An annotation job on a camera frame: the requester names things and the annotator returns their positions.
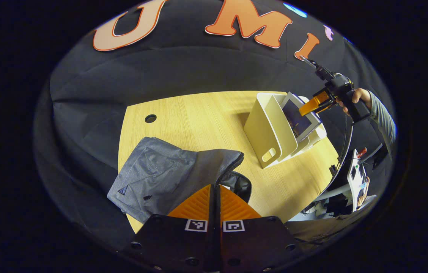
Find blue spine book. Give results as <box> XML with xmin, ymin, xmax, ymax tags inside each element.
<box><xmin>280</xmin><ymin>92</ymin><xmax>323</xmax><ymax>143</ymax></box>

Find white bookshelf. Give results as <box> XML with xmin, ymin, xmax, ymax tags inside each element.
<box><xmin>243</xmin><ymin>92</ymin><xmax>327</xmax><ymax>169</ymax></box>

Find black monitor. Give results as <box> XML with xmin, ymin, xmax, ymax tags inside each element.
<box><xmin>366</xmin><ymin>143</ymin><xmax>389</xmax><ymax>169</ymax></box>

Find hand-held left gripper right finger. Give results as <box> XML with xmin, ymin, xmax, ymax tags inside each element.
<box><xmin>214</xmin><ymin>184</ymin><xmax>305</xmax><ymax>273</ymax></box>

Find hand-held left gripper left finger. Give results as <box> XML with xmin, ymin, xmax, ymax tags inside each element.
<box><xmin>123</xmin><ymin>184</ymin><xmax>214</xmax><ymax>273</ymax></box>

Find grey schoolbag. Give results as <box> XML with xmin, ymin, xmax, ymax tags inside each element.
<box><xmin>107</xmin><ymin>136</ymin><xmax>252</xmax><ymax>225</ymax></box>

